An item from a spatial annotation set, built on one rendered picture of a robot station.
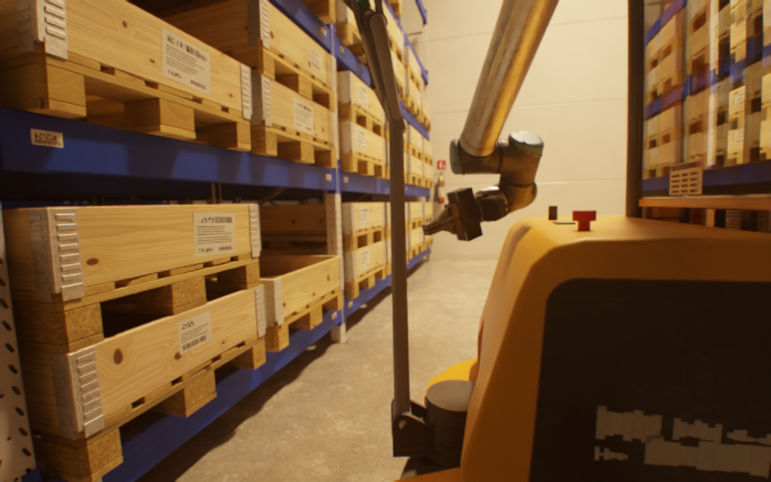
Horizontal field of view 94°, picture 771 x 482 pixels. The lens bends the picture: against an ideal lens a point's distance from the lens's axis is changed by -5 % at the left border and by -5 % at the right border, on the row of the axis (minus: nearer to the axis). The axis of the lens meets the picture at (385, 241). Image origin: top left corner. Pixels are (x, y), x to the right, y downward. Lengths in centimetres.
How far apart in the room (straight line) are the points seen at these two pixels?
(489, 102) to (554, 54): 611
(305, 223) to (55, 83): 194
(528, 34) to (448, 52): 625
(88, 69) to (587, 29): 663
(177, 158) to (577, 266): 125
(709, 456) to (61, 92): 140
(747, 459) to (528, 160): 69
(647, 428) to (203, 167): 144
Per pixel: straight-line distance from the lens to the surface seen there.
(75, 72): 122
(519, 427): 66
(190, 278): 138
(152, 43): 141
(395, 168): 92
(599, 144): 672
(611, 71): 698
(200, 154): 154
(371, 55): 97
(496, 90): 81
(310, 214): 279
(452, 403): 105
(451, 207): 97
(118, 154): 131
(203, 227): 142
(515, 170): 103
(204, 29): 210
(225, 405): 173
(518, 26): 73
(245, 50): 193
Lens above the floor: 94
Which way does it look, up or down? 5 degrees down
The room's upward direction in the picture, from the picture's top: 1 degrees counter-clockwise
